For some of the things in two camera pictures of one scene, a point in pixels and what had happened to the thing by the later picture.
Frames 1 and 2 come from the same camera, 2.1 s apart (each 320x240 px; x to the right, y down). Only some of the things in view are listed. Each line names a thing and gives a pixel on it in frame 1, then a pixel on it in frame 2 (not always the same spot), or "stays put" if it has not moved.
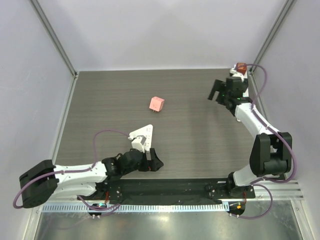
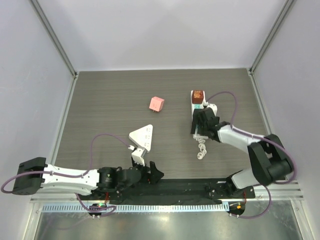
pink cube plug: x=156 y=103 stays put
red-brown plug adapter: x=241 y=67 -> x=197 y=96
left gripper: x=155 y=162 -> x=154 y=175
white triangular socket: x=147 y=131 stays put
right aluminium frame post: x=273 y=33 stays put
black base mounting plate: x=168 y=191 stays put
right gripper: x=219 y=92 -> x=203 y=122
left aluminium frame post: x=54 y=37 stays put
